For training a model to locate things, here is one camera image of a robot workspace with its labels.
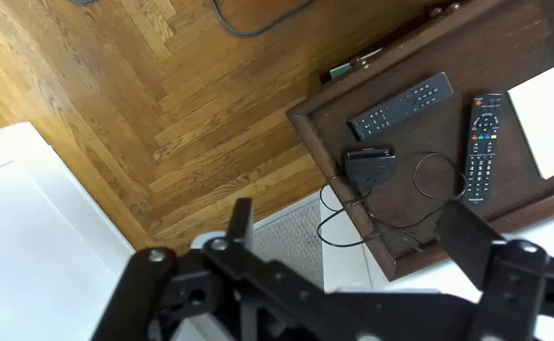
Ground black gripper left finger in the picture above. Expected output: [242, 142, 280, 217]
[92, 197, 323, 341]

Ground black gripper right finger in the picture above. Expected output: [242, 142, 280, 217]
[437, 200, 554, 341]

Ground black clock radio appliance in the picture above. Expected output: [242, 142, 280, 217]
[342, 145, 399, 191]

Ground slim black remote coloured buttons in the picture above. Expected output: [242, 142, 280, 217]
[462, 91, 509, 208]

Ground grey mesh grille panel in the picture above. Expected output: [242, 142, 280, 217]
[251, 195, 327, 289]

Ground white paper notepad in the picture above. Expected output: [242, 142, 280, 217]
[507, 55, 554, 181]

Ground wide grey remote control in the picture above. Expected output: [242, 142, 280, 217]
[348, 70, 456, 142]

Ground dark wooden side table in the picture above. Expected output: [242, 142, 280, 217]
[287, 0, 554, 282]

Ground thin black appliance cable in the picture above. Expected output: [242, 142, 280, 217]
[316, 149, 469, 250]

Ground grey cable on floor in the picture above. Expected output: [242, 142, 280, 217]
[211, 0, 318, 37]

